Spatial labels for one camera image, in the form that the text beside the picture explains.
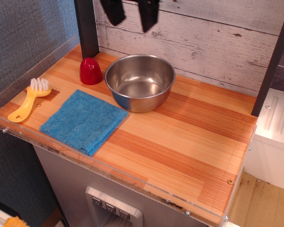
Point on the clear acrylic table guard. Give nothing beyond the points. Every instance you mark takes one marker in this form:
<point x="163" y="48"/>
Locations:
<point x="188" y="152"/>

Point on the yellow scrub brush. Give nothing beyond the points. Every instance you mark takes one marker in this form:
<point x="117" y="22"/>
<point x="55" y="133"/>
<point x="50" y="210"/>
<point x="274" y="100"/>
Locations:
<point x="38" y="88"/>

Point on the dark left frame post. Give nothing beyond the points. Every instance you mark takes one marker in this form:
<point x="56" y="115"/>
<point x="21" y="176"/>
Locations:
<point x="87" y="28"/>

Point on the yellow object bottom left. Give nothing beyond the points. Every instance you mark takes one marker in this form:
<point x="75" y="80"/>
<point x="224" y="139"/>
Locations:
<point x="15" y="222"/>

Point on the blue cloth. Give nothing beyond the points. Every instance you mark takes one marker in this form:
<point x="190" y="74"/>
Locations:
<point x="83" y="122"/>

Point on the dark right frame post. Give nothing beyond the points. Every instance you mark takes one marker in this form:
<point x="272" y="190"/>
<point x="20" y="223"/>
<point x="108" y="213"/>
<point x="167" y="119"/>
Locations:
<point x="270" y="72"/>

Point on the silver dispenser panel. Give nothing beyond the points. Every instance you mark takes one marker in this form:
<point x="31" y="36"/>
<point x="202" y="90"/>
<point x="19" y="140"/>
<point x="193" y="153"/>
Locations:
<point x="112" y="208"/>

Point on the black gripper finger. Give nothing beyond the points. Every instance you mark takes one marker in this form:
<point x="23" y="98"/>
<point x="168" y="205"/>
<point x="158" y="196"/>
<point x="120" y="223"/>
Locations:
<point x="114" y="11"/>
<point x="148" y="10"/>

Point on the dark frame post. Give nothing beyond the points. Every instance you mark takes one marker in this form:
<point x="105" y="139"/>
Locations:
<point x="270" y="72"/>
<point x="87" y="28"/>

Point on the steel bowl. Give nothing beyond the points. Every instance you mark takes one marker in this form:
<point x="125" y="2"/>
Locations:
<point x="140" y="83"/>

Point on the grey toy fridge cabinet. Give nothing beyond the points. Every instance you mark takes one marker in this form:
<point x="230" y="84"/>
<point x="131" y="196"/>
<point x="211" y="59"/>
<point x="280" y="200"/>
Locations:
<point x="69" y="182"/>

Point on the white toy sink unit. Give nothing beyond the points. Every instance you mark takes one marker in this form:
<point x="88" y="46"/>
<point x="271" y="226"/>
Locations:
<point x="264" y="158"/>

